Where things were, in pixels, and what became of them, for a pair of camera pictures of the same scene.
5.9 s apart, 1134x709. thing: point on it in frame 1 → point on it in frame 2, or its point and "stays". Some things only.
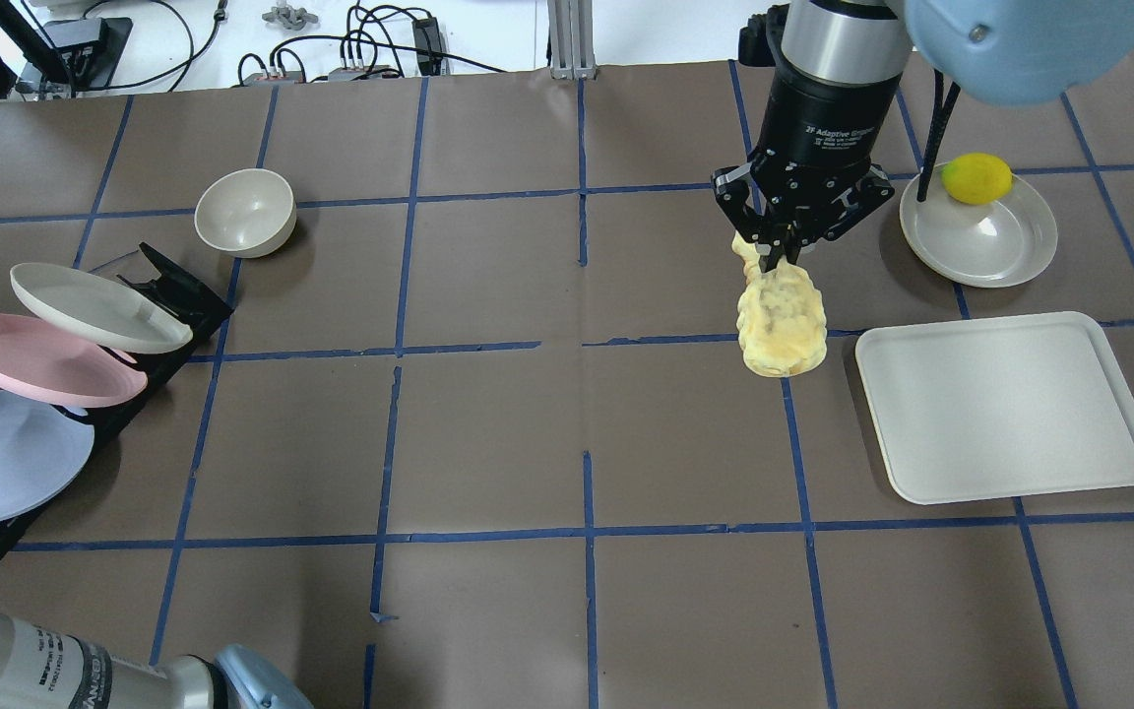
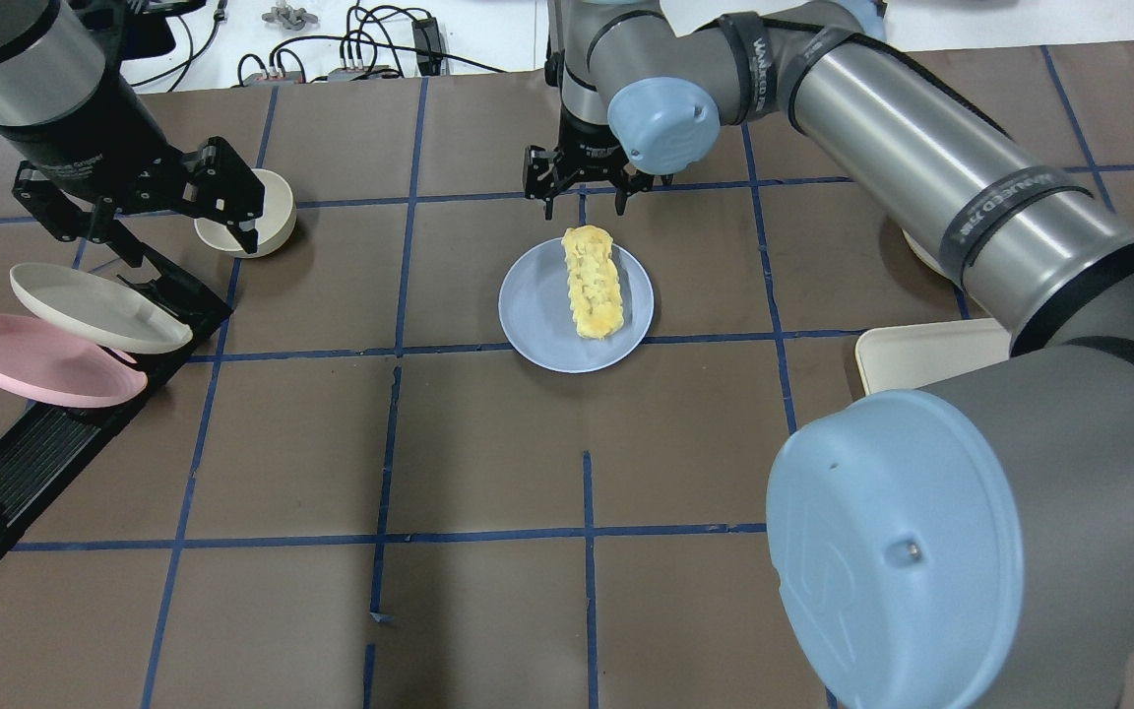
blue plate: [2, 457] → [536, 313]
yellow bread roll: [782, 321] → [595, 281]
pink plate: [37, 361] stays
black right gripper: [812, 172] → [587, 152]
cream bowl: [246, 213] stays
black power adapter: [428, 45] stays
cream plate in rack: [100, 309] stays
